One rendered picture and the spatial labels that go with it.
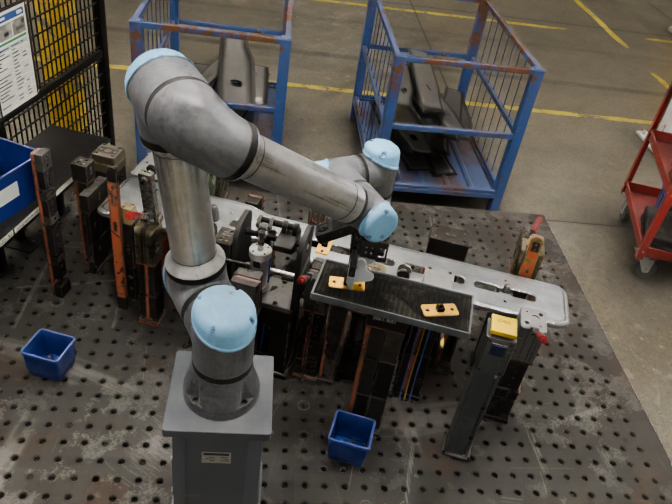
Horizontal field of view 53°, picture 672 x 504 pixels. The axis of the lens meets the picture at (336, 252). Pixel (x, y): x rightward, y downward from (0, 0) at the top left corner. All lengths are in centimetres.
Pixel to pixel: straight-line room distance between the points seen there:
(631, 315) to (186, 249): 292
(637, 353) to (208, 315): 270
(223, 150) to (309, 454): 102
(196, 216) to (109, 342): 92
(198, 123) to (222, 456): 70
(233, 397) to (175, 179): 43
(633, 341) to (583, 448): 167
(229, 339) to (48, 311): 106
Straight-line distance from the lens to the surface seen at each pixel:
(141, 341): 205
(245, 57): 441
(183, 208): 119
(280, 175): 106
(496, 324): 157
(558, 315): 193
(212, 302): 123
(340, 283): 156
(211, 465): 143
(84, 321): 213
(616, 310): 381
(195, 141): 98
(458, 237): 205
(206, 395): 131
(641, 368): 353
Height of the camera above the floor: 216
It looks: 37 degrees down
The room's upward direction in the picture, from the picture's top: 10 degrees clockwise
